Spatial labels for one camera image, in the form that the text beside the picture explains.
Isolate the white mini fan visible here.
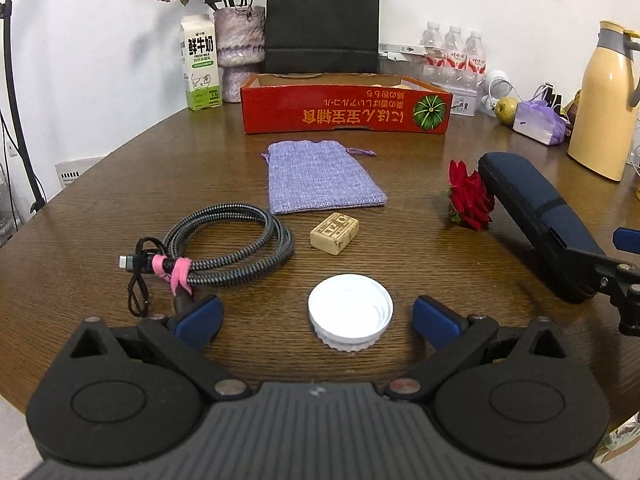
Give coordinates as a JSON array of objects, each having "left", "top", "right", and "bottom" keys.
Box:
[{"left": 479, "top": 69, "right": 513, "bottom": 111}]

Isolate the pink cable tie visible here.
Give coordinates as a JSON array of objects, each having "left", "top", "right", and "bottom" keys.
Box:
[{"left": 151, "top": 255, "right": 193, "bottom": 297}]

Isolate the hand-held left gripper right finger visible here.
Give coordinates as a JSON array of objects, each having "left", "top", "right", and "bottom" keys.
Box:
[{"left": 387, "top": 296, "right": 571, "bottom": 399}]

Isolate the purple mottled vase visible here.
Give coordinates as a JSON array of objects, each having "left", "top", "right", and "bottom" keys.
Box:
[{"left": 214, "top": 5, "right": 267, "bottom": 103}]

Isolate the grey braided cable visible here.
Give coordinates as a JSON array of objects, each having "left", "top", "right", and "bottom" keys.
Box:
[{"left": 119, "top": 203, "right": 296, "bottom": 311}]

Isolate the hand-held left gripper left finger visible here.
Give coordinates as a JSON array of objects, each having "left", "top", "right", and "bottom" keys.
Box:
[{"left": 62, "top": 296, "right": 253, "bottom": 398}]

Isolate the yellow thermos jug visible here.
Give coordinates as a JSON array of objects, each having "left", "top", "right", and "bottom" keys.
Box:
[{"left": 567, "top": 21, "right": 640, "bottom": 182}]

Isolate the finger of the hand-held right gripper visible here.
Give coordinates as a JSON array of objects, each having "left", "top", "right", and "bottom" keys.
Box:
[
  {"left": 612, "top": 227, "right": 640, "bottom": 252},
  {"left": 565, "top": 250, "right": 640, "bottom": 337}
]

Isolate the red artificial rose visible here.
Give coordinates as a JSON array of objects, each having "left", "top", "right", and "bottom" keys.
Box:
[{"left": 446, "top": 159, "right": 496, "bottom": 232}]

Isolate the tan carved wooden block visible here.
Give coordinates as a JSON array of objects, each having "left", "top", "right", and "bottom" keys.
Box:
[{"left": 310, "top": 212, "right": 362, "bottom": 256}]

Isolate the black paper bag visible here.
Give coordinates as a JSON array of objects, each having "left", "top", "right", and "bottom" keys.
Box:
[{"left": 264, "top": 0, "right": 381, "bottom": 75}]

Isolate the printed metal tin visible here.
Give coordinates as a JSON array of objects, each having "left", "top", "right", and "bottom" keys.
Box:
[{"left": 447, "top": 85, "right": 478, "bottom": 117}]

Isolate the red cardboard box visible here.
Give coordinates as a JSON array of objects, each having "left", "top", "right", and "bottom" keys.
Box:
[{"left": 239, "top": 73, "right": 453, "bottom": 137}]

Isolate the white jar lid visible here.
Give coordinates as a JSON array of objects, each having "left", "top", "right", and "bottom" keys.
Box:
[{"left": 307, "top": 273, "right": 394, "bottom": 353}]

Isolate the clear container white lid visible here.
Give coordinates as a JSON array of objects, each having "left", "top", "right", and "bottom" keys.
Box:
[{"left": 379, "top": 42, "right": 427, "bottom": 78}]

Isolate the black studio light stand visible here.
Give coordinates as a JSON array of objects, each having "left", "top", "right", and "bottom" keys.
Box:
[{"left": 0, "top": 0, "right": 48, "bottom": 216}]

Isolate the navy zip case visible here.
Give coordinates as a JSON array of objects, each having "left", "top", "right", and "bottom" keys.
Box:
[{"left": 477, "top": 152, "right": 607, "bottom": 304}]

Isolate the yellow green pear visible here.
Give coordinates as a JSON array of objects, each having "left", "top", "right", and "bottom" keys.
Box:
[{"left": 495, "top": 97, "right": 521, "bottom": 125}]

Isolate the purple tissue pack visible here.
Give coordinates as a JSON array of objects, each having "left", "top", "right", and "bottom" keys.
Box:
[{"left": 512, "top": 100, "right": 567, "bottom": 146}]

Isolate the clear water bottle red label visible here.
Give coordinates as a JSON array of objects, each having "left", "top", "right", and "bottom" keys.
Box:
[
  {"left": 444, "top": 25, "right": 468, "bottom": 88},
  {"left": 421, "top": 21, "right": 447, "bottom": 86},
  {"left": 465, "top": 30, "right": 488, "bottom": 92}
]

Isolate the white green milk carton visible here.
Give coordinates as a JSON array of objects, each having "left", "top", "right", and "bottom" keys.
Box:
[{"left": 179, "top": 14, "right": 222, "bottom": 111}]

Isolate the white cable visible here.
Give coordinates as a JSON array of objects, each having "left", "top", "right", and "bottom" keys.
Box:
[{"left": 530, "top": 82, "right": 556, "bottom": 106}]

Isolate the purple linen drawstring pouch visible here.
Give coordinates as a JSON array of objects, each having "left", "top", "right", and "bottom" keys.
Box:
[{"left": 261, "top": 140, "right": 388, "bottom": 215}]

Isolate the thin black cable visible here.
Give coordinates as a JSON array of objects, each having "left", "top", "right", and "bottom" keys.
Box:
[{"left": 126, "top": 236, "right": 166, "bottom": 319}]

